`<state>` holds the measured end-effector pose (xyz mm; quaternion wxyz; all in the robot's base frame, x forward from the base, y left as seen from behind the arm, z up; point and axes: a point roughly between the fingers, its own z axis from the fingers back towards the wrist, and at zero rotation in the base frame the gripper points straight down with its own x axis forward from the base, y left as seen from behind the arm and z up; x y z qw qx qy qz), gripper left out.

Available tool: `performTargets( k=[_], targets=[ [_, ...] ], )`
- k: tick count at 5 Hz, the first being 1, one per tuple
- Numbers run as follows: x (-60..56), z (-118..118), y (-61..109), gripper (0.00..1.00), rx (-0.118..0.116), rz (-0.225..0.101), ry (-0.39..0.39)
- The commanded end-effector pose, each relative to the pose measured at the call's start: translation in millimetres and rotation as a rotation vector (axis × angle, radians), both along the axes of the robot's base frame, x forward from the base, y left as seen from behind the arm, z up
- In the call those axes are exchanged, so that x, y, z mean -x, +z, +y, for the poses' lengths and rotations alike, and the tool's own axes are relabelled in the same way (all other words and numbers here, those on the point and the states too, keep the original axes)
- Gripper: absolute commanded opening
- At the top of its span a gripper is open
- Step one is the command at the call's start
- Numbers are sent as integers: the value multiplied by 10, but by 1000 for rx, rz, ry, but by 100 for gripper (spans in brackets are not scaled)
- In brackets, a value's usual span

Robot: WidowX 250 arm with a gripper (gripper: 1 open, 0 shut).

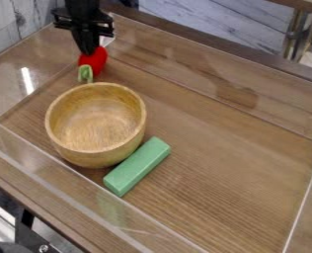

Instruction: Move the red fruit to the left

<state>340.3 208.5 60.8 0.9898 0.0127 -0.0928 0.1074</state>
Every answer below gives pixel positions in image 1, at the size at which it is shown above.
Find wooden bowl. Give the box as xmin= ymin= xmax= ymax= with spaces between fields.
xmin=45 ymin=82 xmax=147 ymax=169

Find clear acrylic tray wall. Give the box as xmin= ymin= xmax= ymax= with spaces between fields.
xmin=0 ymin=125 xmax=206 ymax=253

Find red plush fruit green stem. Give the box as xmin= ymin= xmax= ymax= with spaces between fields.
xmin=78 ymin=46 xmax=107 ymax=83

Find metal table leg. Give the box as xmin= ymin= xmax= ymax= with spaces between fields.
xmin=282 ymin=10 xmax=312 ymax=62

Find green rectangular block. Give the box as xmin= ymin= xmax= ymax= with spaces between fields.
xmin=103 ymin=136 xmax=170 ymax=197

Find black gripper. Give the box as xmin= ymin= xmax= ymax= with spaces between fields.
xmin=52 ymin=0 xmax=114 ymax=55

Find black table frame bracket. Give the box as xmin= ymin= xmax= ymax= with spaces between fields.
xmin=15 ymin=210 xmax=60 ymax=253

